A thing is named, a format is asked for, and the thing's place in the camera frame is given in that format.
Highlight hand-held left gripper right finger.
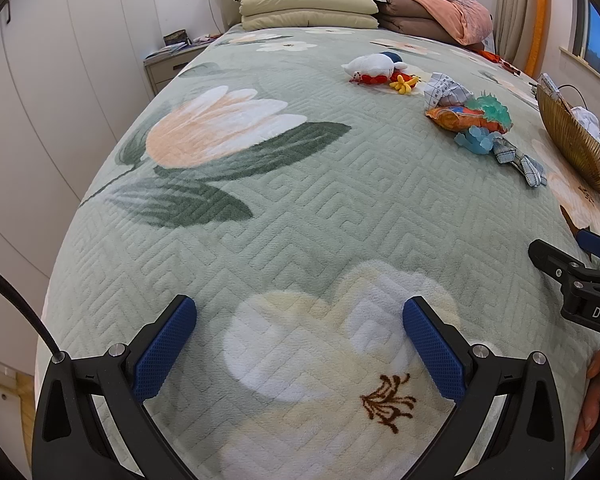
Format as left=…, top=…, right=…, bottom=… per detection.
left=402, top=295, right=566, bottom=480

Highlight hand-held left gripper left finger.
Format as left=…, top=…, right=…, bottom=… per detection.
left=31, top=295, right=198, bottom=480

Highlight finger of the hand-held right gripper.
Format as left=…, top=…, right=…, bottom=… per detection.
left=577, top=227, right=600, bottom=263
left=528, top=239, right=588, bottom=286

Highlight gold woven basket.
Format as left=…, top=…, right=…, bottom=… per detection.
left=536, top=74, right=600, bottom=204

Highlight person's right hand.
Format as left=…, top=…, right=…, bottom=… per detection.
left=574, top=347, right=600, bottom=453

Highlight checkered fabric bow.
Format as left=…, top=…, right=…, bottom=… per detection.
left=492, top=139, right=548, bottom=188

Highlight crumpled light blue paper ball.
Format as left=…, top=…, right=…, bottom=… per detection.
left=570, top=106, right=600, bottom=148

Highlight blue jelly toy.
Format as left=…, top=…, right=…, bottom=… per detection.
left=454, top=127, right=501, bottom=155

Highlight teal jelly toy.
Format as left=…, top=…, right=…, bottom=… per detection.
left=462, top=91, right=513, bottom=128

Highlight green floral quilted blanket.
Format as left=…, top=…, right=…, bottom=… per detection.
left=42, top=27, right=600, bottom=480

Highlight crumpled checkered cloth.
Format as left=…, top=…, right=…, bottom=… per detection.
left=424, top=72, right=476, bottom=107

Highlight red patterned item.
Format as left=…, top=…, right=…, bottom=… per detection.
left=477, top=49, right=523, bottom=76

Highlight yellow plush toy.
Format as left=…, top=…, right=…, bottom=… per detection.
left=390, top=74, right=422, bottom=95

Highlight orange curtain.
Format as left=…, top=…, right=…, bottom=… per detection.
left=522, top=0, right=553, bottom=78

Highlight beige curtain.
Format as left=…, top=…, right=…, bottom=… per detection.
left=495, top=0, right=536, bottom=66

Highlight folded pink blanket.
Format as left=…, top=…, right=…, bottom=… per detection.
left=350, top=0, right=495, bottom=47

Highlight white duck plush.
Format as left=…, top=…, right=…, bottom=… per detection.
left=341, top=51, right=411, bottom=82

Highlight beige nightstand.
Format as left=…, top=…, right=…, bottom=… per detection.
left=144, top=42, right=211, bottom=96

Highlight folded brown blanket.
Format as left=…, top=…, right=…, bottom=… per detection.
left=377, top=0, right=461, bottom=41

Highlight magazines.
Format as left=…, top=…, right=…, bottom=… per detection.
left=145, top=35, right=221, bottom=59

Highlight white wardrobe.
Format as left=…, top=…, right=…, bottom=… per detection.
left=0, top=0, right=221, bottom=281

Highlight black cable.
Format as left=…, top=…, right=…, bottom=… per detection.
left=0, top=260, right=63, bottom=361

